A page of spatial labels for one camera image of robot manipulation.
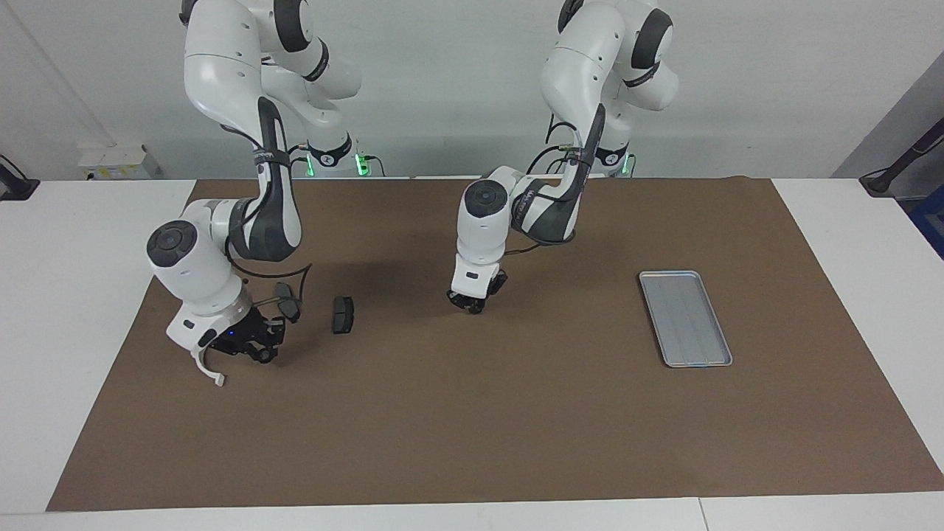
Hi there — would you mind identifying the silver metal tray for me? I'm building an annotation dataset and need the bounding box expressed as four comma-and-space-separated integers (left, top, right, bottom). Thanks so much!
639, 271, 733, 368

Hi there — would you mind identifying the curved dark brake pad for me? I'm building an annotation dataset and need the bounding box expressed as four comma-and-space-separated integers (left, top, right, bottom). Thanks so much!
274, 282, 302, 324

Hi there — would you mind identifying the brown table mat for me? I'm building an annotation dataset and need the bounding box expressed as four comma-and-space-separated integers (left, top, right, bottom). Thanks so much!
46, 177, 944, 512

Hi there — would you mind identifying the white box with yellow labels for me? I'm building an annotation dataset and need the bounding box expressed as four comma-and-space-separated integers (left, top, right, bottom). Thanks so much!
77, 144, 164, 181

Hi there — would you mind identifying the black table clamp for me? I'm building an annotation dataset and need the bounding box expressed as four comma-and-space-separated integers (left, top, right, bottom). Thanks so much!
0, 153, 40, 201

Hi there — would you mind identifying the black angled stand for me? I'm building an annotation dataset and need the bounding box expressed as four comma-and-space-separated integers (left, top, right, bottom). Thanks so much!
859, 118, 944, 198

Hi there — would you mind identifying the blue crate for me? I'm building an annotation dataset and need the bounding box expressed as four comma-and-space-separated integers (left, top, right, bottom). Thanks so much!
909, 184, 944, 260

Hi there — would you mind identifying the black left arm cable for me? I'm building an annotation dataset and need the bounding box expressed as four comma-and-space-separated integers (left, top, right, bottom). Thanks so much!
505, 111, 591, 256

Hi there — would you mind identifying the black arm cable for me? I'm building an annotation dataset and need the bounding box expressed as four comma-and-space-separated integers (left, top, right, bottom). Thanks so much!
229, 258, 314, 307
505, 111, 591, 256

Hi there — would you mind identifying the white curved plastic bracket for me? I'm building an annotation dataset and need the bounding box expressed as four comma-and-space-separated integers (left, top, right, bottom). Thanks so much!
190, 347, 226, 388

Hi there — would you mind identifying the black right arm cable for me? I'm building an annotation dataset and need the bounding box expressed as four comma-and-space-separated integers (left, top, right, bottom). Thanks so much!
229, 258, 314, 307

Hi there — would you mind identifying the black base cable with connector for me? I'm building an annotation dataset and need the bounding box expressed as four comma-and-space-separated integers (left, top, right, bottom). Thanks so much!
526, 140, 583, 178

